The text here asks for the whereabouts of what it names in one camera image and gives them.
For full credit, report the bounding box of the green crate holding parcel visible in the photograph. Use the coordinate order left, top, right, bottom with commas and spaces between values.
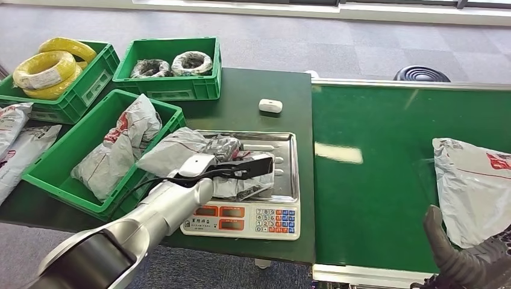
21, 89, 187, 223

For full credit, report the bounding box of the green conveyor belt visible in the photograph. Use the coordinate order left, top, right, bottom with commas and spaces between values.
310, 78, 511, 289

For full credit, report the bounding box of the electronic scale with steel tray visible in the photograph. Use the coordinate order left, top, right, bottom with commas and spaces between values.
179, 129, 301, 241

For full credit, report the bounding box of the smooth white red-print parcel bag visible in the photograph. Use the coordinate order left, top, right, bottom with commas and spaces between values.
431, 137, 511, 250

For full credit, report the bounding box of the white parcel bag in crate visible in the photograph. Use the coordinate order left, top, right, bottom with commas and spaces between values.
71, 93, 163, 203

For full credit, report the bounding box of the yellow wire coil with label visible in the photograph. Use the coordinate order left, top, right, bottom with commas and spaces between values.
12, 50, 77, 91

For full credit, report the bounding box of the black ribbed round object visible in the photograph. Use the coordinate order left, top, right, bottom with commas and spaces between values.
392, 65, 453, 83

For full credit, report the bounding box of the wrapped black wire coil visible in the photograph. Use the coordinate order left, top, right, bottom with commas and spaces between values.
130, 58, 173, 79
171, 51, 214, 77

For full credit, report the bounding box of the small white rounded device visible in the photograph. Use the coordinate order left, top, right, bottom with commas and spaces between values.
258, 98, 284, 114

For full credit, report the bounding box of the green crate holding yellow coils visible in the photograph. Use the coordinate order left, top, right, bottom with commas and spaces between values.
0, 39, 121, 126

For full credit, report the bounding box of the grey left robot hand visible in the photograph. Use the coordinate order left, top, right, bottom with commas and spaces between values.
177, 135, 243, 179

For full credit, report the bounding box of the green crate holding black coils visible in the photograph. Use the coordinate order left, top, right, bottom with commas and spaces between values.
112, 36, 223, 102

